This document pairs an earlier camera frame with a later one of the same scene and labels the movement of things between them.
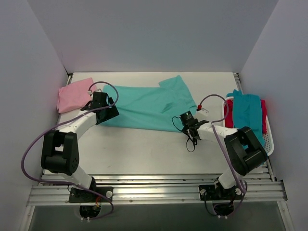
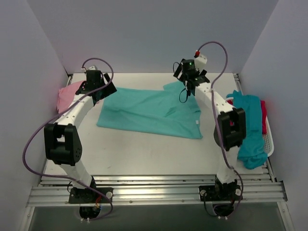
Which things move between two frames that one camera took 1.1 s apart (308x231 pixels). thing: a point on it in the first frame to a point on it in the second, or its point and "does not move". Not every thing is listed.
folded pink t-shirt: [75, 95] does not move
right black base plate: [209, 192] does not move
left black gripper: [109, 114] to [106, 89]
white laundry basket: [268, 143] does not move
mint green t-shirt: [155, 108] does not move
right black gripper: [191, 132] to [178, 70]
